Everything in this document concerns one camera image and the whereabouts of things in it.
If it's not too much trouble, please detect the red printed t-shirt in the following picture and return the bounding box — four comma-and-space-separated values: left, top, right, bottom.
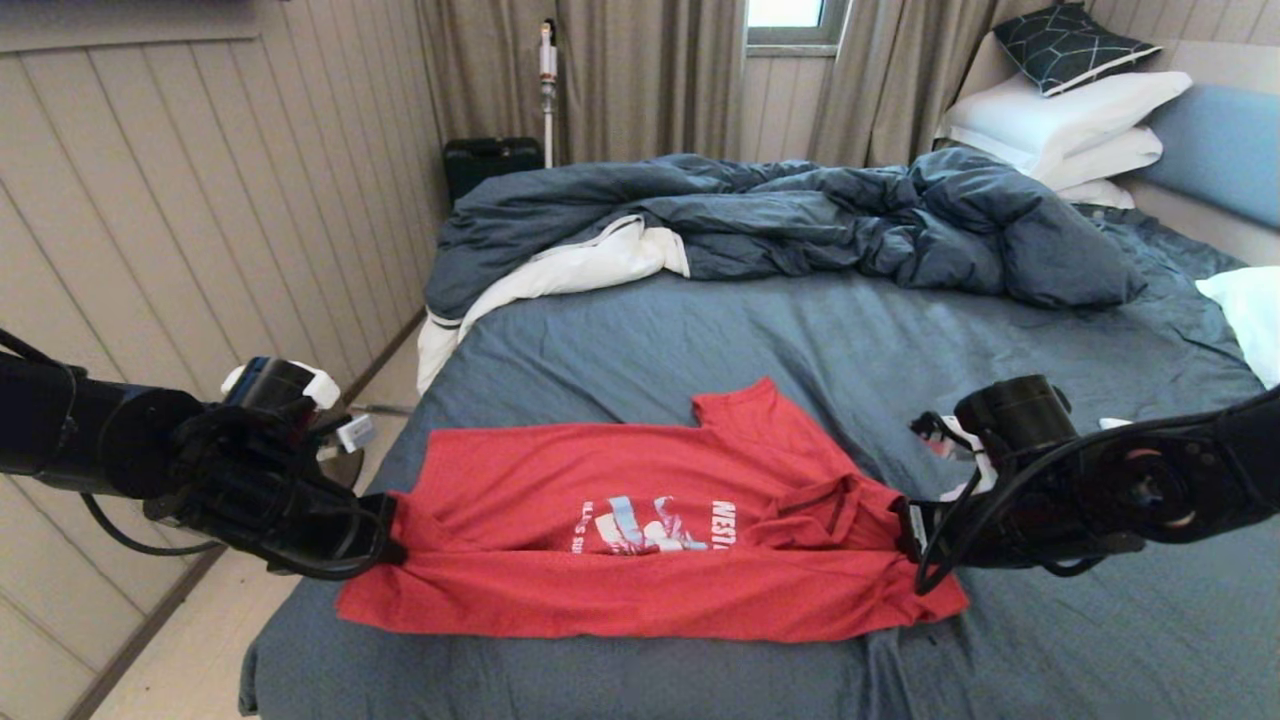
335, 377, 971, 643

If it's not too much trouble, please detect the brown square trash bin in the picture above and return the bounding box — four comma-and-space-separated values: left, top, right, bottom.
320, 445, 365, 493

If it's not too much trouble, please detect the blue-grey bed sheet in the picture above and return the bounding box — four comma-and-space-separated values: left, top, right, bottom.
240, 205, 1280, 720

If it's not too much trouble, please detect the dark blue crumpled duvet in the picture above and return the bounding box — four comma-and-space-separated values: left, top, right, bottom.
417, 147, 1148, 394

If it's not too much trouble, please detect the white pillow with rounded corner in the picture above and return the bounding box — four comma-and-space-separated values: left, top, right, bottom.
1195, 266, 1280, 391

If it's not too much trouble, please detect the flat white pillow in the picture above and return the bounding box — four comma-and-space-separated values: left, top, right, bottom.
1055, 180, 1137, 211

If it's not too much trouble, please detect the black hard-shell suitcase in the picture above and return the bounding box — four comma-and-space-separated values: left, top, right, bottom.
444, 137, 545, 206

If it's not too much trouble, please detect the medium white pillow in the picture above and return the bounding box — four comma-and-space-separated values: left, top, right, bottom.
1030, 127, 1164, 193

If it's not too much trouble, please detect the large white pillow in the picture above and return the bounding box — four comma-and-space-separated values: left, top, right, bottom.
936, 72, 1193, 178

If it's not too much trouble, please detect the narrow beige curtain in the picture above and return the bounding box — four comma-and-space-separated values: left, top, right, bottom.
806, 0, 1091, 169

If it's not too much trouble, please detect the blue padded headboard cushion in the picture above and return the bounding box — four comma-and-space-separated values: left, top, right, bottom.
1130, 84, 1280, 233

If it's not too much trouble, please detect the dark geometric patterned cushion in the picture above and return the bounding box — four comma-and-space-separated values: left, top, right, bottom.
990, 5, 1163, 99

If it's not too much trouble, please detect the wide beige curtain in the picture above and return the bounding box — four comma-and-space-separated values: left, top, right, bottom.
415, 0, 746, 166

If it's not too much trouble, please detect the white stick vacuum cleaner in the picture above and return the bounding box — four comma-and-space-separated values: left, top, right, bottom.
538, 20, 559, 169

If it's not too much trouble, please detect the grey framed window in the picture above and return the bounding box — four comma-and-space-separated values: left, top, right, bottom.
744, 0, 849, 47

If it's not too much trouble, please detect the beige bed headboard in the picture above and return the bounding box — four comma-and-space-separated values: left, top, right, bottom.
950, 35, 1280, 266

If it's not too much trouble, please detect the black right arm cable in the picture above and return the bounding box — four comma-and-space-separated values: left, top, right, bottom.
912, 410, 1280, 597

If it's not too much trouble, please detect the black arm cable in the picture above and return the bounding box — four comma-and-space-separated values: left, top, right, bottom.
912, 410, 1280, 597
0, 328, 226, 558

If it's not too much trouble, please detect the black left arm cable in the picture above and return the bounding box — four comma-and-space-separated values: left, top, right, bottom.
0, 328, 226, 558

